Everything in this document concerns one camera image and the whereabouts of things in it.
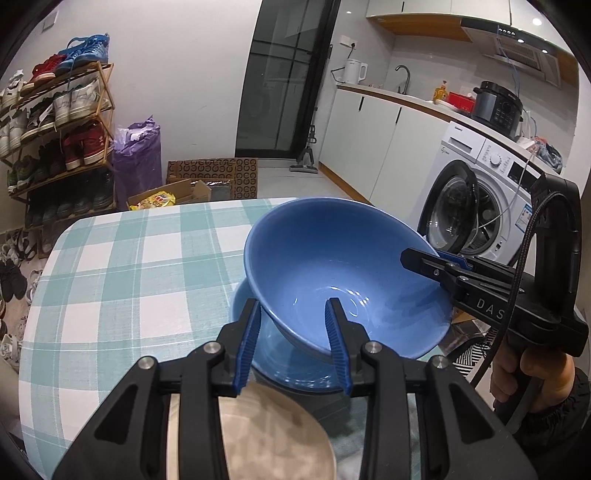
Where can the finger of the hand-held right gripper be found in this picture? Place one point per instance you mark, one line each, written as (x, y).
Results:
(425, 263)
(457, 263)

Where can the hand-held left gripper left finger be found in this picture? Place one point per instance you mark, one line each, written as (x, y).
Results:
(247, 346)

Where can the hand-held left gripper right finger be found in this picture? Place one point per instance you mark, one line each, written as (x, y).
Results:
(337, 350)

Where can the blue bowl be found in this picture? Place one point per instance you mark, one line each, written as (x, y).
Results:
(277, 364)
(323, 258)

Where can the cream plate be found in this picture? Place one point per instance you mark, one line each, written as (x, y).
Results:
(277, 438)

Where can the person's right forearm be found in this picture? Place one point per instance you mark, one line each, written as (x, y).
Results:
(554, 438)

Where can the person's right hand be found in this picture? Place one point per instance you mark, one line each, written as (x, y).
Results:
(551, 376)

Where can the black and white striped rug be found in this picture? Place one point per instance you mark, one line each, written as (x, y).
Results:
(468, 357)

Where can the white washing machine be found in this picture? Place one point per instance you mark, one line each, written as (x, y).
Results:
(489, 157)

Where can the white kitchen base cabinet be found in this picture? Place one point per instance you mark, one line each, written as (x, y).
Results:
(369, 138)

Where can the bag of small clutter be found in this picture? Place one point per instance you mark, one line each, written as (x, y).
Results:
(549, 157)

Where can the teal checked tablecloth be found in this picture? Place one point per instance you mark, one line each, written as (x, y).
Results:
(115, 277)

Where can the stick vacuum cleaner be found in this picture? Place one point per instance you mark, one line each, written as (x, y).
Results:
(304, 166)

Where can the black pressure cooker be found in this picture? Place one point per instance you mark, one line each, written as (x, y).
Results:
(498, 110)

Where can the red box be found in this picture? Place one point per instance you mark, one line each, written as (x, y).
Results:
(461, 101)

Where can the open cardboard box with snacks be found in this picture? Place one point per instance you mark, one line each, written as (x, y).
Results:
(184, 194)

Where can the yellow bottle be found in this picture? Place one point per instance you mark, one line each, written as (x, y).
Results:
(441, 94)

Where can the brown patterned doormat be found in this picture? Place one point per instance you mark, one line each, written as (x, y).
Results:
(207, 168)

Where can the metal faucet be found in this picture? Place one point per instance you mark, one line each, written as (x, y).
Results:
(407, 81)

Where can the white electric kettle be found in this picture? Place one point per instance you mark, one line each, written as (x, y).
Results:
(354, 73)

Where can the purple plastic bag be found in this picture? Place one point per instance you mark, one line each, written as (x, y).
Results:
(138, 170)

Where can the range hood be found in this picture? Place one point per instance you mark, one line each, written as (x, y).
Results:
(508, 50)

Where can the black framed glass door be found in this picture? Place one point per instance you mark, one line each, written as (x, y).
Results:
(286, 92)

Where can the scattered loose sneakers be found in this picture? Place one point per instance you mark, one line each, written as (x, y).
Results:
(11, 281)

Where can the white upper cabinet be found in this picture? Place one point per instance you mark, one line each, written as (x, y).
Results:
(415, 9)

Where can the rows of shelved sneakers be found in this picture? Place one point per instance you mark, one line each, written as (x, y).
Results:
(83, 143)

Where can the wooden shoe rack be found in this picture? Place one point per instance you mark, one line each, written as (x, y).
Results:
(111, 92)

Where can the wall outlet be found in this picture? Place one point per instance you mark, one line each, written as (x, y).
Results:
(348, 42)

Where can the white wall switch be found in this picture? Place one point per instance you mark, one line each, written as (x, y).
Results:
(48, 22)

